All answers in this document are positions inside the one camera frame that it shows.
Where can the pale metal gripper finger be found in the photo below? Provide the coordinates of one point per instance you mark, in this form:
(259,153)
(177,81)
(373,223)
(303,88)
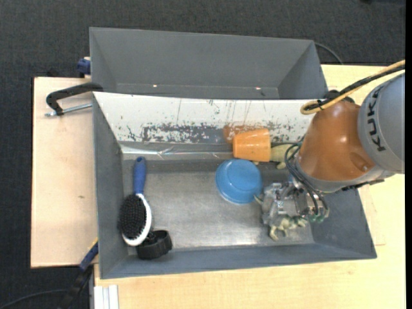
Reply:
(272,215)
(273,195)

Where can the green toy dinosaur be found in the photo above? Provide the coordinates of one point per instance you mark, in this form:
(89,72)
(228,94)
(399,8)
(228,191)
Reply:
(283,226)

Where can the blue bowl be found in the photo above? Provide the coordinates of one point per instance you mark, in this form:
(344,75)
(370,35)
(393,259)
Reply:
(239,181)

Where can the pale green toy animal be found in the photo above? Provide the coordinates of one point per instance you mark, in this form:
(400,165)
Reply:
(280,154)

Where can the orange cup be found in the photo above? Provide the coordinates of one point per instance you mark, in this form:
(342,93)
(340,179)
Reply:
(252,145)

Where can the grey metal bin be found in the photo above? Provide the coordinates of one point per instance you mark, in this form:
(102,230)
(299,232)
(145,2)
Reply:
(199,224)

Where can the black round cap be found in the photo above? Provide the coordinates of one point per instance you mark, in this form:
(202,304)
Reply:
(156,245)

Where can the blue and white hairbrush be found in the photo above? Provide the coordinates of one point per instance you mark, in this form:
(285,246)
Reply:
(135,219)

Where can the pale wood board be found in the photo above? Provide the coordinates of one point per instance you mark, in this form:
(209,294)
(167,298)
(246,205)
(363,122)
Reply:
(62,179)

